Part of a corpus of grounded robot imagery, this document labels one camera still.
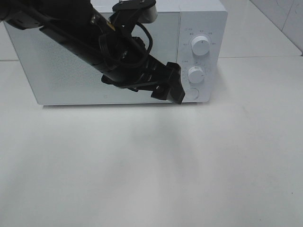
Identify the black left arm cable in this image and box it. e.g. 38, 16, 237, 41
98, 22, 153, 68

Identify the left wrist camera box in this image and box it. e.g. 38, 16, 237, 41
109, 0, 158, 32

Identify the white microwave door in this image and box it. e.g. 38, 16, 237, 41
2, 21, 169, 105

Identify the round white door release button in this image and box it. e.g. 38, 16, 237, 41
185, 88, 199, 100

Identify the white microwave knob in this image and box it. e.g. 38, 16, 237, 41
188, 66, 205, 84
190, 34, 211, 56

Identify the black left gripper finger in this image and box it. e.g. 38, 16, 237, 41
151, 85, 173, 102
166, 62, 185, 104

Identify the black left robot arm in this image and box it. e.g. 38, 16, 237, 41
0, 0, 185, 104

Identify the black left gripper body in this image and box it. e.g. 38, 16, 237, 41
100, 35, 166, 92

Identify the white microwave oven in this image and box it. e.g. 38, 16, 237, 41
0, 0, 229, 106

